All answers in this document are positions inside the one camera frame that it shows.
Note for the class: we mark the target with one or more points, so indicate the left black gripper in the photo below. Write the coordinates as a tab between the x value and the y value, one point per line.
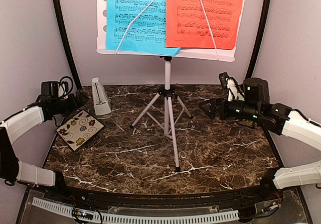
81	102

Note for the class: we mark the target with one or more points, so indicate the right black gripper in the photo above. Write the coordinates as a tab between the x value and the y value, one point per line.
221	102

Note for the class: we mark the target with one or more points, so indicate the white metronome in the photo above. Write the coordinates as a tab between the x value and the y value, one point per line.
101	102

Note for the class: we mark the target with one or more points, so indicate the white music stand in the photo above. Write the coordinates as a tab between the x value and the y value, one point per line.
168	91

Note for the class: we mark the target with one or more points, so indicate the red sheet music page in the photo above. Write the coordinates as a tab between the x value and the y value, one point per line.
205	24

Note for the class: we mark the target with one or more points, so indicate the blue sheet music page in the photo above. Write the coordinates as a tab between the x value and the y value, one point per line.
137	26

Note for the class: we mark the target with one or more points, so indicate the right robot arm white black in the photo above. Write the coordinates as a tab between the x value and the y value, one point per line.
250	101

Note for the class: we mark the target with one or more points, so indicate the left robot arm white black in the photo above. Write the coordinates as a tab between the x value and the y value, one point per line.
56	98

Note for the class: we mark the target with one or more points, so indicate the floral square plate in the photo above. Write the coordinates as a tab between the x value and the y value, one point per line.
79	129

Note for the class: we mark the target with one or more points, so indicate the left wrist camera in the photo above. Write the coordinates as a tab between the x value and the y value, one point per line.
63	87

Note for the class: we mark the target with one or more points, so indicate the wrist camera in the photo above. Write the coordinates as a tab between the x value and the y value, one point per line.
230	84
63	87

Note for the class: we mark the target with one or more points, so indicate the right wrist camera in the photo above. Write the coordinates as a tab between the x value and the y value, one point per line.
230	84

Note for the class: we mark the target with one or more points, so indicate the black front rail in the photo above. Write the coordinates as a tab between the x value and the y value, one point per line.
105	187

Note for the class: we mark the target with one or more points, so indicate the left black frame post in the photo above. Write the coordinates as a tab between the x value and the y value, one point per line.
66	44

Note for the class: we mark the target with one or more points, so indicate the black frame post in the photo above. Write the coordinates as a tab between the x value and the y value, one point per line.
66	44
258	39

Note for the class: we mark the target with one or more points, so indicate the grey cable duct strip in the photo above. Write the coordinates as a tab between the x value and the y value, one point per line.
139	215

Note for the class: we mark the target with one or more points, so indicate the right black frame post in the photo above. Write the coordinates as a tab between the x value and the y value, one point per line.
258	39

